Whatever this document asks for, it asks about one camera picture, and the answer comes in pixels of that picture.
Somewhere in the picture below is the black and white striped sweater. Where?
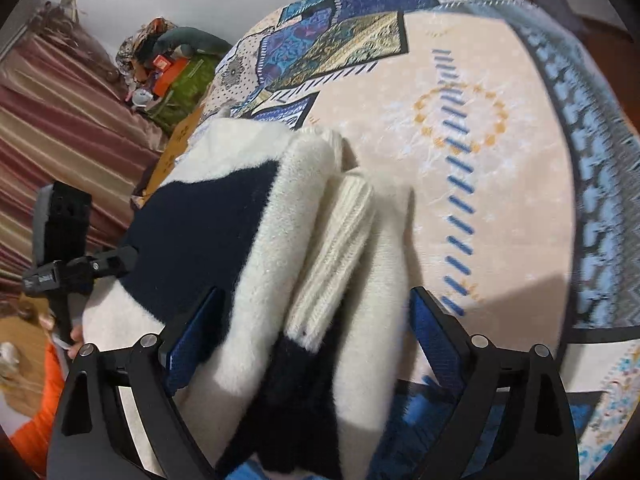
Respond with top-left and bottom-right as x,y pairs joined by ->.
82,118 -> 409,479

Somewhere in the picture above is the striped maroon curtain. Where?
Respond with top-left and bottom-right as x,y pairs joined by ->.
1,3 -> 167,301

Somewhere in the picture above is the wooden lap desk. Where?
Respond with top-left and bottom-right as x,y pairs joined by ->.
141,105 -> 204,205

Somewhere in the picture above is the green basket of clutter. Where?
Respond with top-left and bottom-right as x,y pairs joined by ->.
115,18 -> 231,134

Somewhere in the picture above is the grey plush toy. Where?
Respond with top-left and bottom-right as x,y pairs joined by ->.
152,27 -> 231,58

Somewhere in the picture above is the blue patchwork bed quilt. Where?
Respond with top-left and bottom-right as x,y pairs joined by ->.
206,0 -> 639,479

